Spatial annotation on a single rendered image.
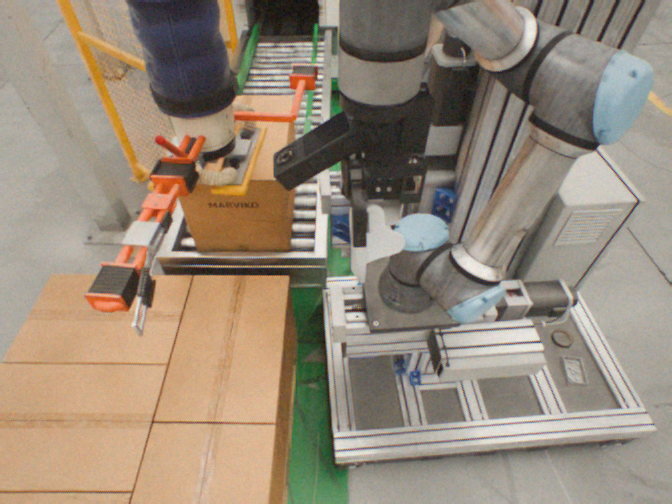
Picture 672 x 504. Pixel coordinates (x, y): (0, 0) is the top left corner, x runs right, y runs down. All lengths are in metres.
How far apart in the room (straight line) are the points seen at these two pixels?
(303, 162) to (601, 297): 2.46
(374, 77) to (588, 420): 1.83
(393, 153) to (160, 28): 0.79
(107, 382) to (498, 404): 1.49
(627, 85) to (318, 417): 1.70
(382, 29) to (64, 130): 2.28
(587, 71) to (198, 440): 1.35
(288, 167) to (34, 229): 2.91
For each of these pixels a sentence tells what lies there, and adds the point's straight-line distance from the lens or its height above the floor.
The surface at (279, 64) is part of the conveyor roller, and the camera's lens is 3.28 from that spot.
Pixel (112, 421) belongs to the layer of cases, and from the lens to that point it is 1.61.
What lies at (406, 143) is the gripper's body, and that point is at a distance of 0.44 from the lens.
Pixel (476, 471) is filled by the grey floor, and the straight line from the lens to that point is 2.06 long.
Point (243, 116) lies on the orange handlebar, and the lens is 1.33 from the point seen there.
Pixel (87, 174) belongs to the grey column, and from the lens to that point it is 2.69.
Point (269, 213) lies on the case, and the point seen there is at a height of 0.78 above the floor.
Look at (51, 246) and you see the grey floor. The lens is 3.09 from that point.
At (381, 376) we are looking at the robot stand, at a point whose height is 0.21.
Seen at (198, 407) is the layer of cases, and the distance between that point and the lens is 1.53.
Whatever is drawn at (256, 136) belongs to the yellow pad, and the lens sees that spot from 1.44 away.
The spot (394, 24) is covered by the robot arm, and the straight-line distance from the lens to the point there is 0.36.
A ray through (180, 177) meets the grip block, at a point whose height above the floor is 1.27.
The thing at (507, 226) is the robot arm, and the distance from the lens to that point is 0.81.
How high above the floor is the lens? 1.92
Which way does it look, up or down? 49 degrees down
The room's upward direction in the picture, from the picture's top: straight up
